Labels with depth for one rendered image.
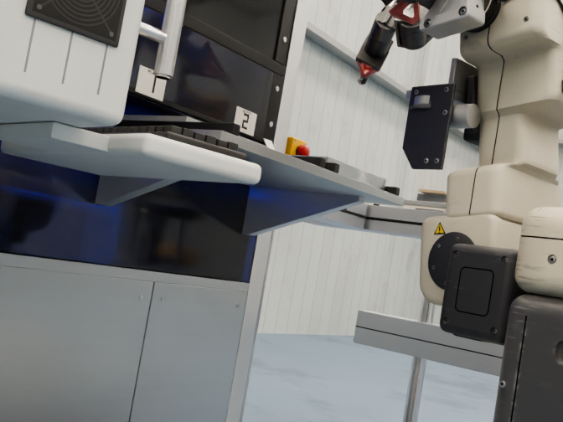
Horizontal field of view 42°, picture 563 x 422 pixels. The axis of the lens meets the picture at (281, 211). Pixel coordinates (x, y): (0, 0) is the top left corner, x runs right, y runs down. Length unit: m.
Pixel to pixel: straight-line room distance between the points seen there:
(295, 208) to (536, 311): 0.95
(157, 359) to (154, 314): 0.11
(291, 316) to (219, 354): 5.29
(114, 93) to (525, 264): 0.59
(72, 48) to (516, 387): 0.71
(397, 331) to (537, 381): 1.63
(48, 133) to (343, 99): 6.80
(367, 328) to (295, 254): 4.48
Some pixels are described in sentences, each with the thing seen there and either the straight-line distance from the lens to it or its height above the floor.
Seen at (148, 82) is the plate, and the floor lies 1.02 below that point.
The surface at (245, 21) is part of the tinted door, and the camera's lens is 1.98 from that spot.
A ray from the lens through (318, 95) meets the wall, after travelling 7.29.
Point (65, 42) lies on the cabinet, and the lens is 0.89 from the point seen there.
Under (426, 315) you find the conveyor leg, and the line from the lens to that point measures 2.63.
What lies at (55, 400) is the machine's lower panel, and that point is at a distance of 1.66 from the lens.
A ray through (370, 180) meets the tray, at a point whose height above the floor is 0.90.
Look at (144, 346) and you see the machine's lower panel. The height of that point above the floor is 0.43.
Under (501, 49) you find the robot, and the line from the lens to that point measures 1.38.
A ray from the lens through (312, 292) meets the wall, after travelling 7.51.
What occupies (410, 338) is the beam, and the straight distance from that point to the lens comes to 2.63.
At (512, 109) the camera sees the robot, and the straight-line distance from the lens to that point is 1.38.
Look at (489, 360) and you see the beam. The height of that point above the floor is 0.47.
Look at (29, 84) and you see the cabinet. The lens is 0.87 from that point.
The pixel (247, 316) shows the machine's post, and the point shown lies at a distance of 2.05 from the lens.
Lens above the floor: 0.67
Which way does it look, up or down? 4 degrees up
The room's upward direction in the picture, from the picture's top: 10 degrees clockwise
